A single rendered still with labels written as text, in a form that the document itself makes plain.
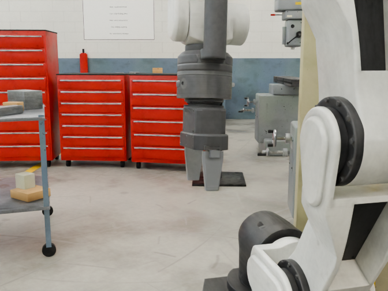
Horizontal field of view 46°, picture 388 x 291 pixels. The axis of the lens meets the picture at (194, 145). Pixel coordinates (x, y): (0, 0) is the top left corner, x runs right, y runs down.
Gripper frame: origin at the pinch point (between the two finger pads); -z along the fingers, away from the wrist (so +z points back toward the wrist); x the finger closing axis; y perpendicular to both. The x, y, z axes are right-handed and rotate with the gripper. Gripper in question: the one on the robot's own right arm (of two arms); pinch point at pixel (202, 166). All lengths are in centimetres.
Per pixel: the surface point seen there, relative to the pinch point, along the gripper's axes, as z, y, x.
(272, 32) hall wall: 166, 362, -762
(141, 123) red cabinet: -4, 54, -406
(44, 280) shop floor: -82, -32, -176
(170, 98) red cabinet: 22, 81, -390
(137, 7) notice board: 208, 110, -835
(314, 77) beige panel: 24, 77, -100
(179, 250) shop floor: -76, 46, -195
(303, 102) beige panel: 14, 74, -102
